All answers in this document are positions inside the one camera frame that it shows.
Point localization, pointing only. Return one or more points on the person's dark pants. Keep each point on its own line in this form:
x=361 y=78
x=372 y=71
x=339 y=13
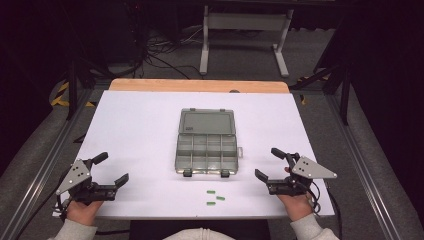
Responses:
x=146 y=230

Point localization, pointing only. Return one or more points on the clear grey compartment box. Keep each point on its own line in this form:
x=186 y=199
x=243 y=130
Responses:
x=206 y=146

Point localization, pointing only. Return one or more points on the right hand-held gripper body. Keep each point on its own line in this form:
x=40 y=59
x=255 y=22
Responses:
x=310 y=170

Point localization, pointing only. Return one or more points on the person's torso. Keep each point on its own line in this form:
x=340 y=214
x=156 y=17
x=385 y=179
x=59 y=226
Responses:
x=200 y=235

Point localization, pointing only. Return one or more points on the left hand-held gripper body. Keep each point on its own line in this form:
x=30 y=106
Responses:
x=75 y=176

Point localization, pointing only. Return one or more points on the person's right hand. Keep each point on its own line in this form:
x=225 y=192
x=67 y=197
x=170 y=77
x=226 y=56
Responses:
x=298 y=205

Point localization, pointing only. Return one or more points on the white table board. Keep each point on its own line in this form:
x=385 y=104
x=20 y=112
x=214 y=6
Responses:
x=143 y=133

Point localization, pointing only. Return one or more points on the yellow black floor tape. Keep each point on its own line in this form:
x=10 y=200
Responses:
x=61 y=96
x=310 y=79

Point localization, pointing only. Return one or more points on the aluminium rail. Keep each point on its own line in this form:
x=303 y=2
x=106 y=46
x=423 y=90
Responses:
x=46 y=166
x=356 y=166

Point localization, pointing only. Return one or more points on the wooden table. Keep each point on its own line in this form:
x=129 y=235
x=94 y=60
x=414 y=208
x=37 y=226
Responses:
x=186 y=85

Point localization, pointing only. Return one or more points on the small green piece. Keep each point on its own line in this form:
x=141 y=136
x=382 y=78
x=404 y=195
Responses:
x=220 y=198
x=211 y=203
x=210 y=192

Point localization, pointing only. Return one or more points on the person's left hand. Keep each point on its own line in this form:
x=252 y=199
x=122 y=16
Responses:
x=83 y=210

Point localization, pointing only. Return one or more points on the black metal stand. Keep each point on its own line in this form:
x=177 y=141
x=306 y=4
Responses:
x=345 y=96
x=71 y=90

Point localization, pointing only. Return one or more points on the white metal stand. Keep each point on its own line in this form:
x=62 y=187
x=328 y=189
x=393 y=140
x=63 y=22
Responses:
x=246 y=21

